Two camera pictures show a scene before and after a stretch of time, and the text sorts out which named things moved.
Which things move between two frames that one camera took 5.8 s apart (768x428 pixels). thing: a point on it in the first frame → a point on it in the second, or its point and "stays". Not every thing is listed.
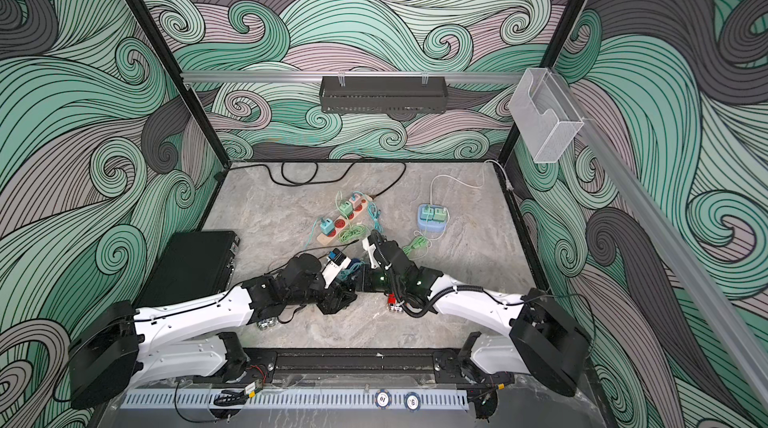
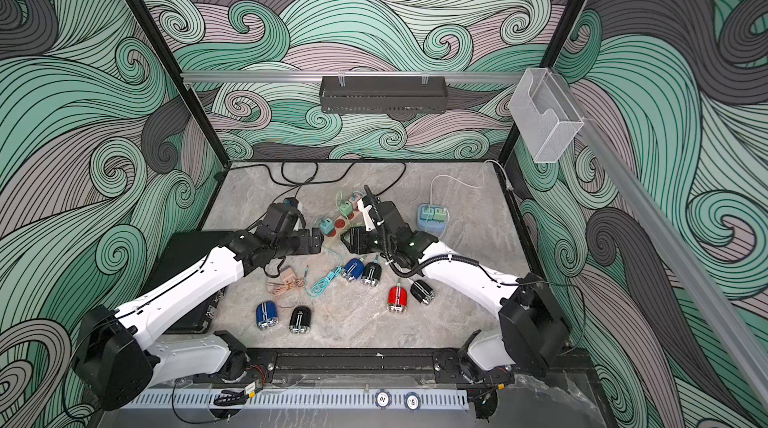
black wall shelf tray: x=383 y=94 stays
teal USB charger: x=327 y=226 stays
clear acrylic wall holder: x=546 y=114 stays
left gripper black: x=331 y=300 → x=304 y=247
